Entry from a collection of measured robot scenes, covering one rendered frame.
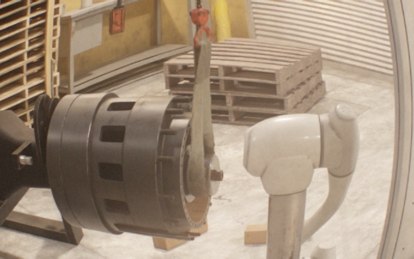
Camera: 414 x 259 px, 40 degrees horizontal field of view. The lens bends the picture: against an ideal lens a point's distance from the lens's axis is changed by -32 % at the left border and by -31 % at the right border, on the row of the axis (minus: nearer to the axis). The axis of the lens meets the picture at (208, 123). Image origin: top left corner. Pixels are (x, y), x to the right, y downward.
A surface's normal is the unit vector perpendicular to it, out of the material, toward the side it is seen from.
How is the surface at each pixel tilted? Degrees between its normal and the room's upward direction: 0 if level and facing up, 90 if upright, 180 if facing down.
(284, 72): 90
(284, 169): 86
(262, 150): 72
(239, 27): 90
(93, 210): 107
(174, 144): 42
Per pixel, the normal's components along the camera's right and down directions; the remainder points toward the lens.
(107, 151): -0.24, -0.30
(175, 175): -0.25, -0.04
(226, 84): 0.88, 0.07
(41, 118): 0.97, 0.00
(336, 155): 0.15, 0.58
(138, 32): 0.76, 0.13
